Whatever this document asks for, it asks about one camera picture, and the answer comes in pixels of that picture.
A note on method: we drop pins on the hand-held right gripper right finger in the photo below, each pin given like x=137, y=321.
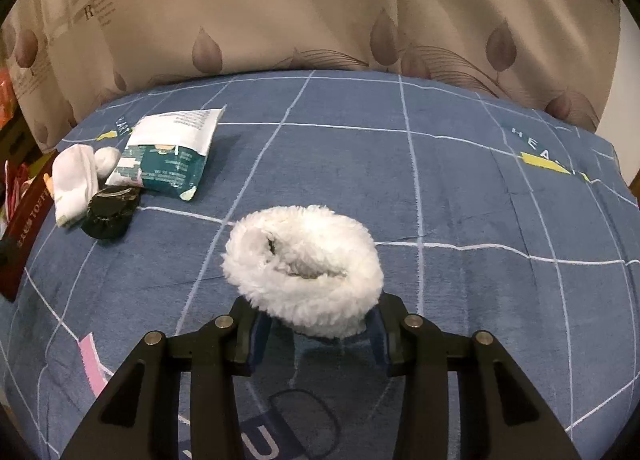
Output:
x=378, y=337

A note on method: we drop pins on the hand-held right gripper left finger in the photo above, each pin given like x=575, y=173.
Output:
x=260, y=335

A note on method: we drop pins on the white fluffy sock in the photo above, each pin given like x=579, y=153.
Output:
x=310, y=300

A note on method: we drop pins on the green and white packet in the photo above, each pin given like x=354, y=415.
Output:
x=165, y=159

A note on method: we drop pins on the red tin box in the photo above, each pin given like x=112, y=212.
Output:
x=27, y=227

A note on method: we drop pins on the white cloth with red trim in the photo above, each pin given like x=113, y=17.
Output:
x=17, y=190

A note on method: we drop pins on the blue grid blanket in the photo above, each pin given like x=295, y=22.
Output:
x=400, y=190

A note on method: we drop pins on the beige leaf print curtain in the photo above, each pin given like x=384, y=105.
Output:
x=300, y=4

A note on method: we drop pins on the orange-red plastic bag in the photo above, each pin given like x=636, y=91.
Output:
x=6, y=99

